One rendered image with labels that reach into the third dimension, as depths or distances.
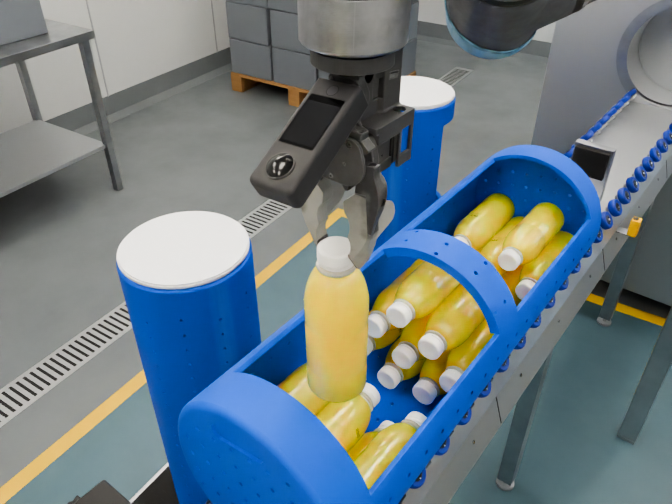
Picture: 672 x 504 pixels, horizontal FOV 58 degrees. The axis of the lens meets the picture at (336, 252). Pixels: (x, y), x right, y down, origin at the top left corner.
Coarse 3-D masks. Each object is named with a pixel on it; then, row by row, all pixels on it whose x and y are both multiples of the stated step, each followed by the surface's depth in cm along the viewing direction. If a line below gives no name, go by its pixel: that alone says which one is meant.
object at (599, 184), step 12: (576, 144) 160; (588, 144) 159; (600, 144) 159; (576, 156) 160; (588, 156) 158; (600, 156) 156; (612, 156) 156; (588, 168) 160; (600, 168) 158; (600, 180) 159; (600, 192) 163
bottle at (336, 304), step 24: (312, 288) 62; (336, 288) 61; (360, 288) 62; (312, 312) 63; (336, 312) 61; (360, 312) 63; (312, 336) 65; (336, 336) 63; (360, 336) 65; (312, 360) 67; (336, 360) 65; (360, 360) 67; (312, 384) 69; (336, 384) 67; (360, 384) 69
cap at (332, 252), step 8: (328, 240) 62; (336, 240) 62; (344, 240) 62; (320, 248) 60; (328, 248) 60; (336, 248) 60; (344, 248) 60; (320, 256) 60; (328, 256) 59; (336, 256) 59; (344, 256) 59; (320, 264) 61; (328, 264) 60; (336, 264) 60; (344, 264) 60; (352, 264) 61
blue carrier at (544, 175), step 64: (448, 192) 116; (512, 192) 133; (576, 192) 118; (384, 256) 112; (448, 256) 94; (576, 256) 115; (512, 320) 96; (256, 384) 73; (192, 448) 81; (256, 448) 68; (320, 448) 68
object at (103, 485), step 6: (102, 480) 88; (96, 486) 87; (102, 486) 87; (108, 486) 87; (90, 492) 87; (96, 492) 87; (102, 492) 87; (108, 492) 87; (114, 492) 87; (78, 498) 87; (84, 498) 86; (90, 498) 86; (96, 498) 86; (102, 498) 86; (108, 498) 86; (114, 498) 86; (120, 498) 86
